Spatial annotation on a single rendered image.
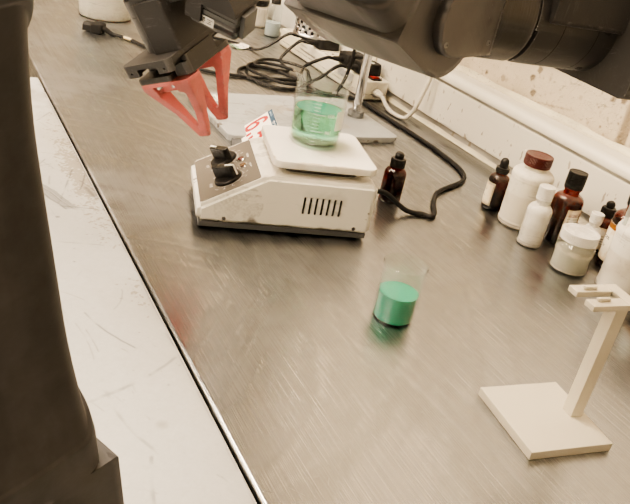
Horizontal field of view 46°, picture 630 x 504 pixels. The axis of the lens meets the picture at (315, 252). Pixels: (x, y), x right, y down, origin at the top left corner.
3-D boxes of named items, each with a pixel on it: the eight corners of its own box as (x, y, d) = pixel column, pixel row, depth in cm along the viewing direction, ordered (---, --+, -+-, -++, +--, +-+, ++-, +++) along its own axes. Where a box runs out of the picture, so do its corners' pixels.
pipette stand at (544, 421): (528, 460, 58) (585, 322, 52) (477, 394, 64) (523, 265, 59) (609, 450, 61) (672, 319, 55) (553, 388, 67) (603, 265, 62)
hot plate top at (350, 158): (273, 167, 81) (274, 159, 81) (259, 129, 91) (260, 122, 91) (377, 178, 84) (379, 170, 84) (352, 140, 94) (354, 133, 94)
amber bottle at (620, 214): (626, 262, 96) (659, 184, 91) (634, 278, 92) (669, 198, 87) (592, 254, 96) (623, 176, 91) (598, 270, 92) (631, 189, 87)
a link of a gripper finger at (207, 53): (257, 106, 81) (222, 24, 76) (222, 140, 76) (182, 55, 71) (211, 111, 85) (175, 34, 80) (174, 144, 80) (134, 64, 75)
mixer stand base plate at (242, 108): (228, 141, 109) (229, 134, 108) (186, 96, 124) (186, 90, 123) (398, 143, 123) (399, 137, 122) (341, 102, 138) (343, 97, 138)
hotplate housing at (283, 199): (194, 229, 82) (203, 162, 79) (189, 181, 93) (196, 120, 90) (384, 244, 88) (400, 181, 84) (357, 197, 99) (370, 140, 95)
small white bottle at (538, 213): (544, 249, 95) (565, 192, 91) (523, 249, 94) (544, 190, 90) (532, 238, 97) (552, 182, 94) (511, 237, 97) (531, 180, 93)
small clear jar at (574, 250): (540, 260, 92) (554, 222, 89) (568, 258, 94) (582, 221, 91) (565, 279, 88) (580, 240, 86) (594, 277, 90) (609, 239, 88)
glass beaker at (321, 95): (333, 138, 92) (347, 71, 88) (343, 157, 87) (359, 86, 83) (277, 131, 90) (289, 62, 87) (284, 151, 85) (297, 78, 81)
